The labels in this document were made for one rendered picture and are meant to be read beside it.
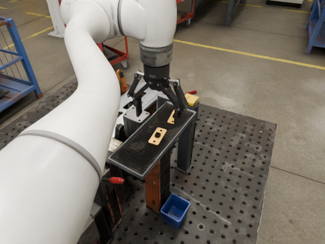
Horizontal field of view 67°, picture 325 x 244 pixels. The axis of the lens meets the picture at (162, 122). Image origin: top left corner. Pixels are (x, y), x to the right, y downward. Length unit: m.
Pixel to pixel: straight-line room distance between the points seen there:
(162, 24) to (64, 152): 0.44
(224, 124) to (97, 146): 1.44
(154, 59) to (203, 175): 0.84
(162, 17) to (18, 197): 0.49
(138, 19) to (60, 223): 0.49
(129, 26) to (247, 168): 1.05
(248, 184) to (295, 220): 0.91
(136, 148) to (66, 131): 0.60
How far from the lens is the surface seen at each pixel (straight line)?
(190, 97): 1.07
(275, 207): 2.23
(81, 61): 0.42
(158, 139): 0.87
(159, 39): 0.63
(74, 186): 0.24
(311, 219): 2.29
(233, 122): 1.71
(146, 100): 1.32
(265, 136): 1.67
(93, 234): 0.86
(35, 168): 0.23
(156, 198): 1.12
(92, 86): 0.34
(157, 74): 0.69
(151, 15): 0.61
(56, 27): 5.18
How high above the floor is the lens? 1.77
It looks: 41 degrees down
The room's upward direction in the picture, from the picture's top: straight up
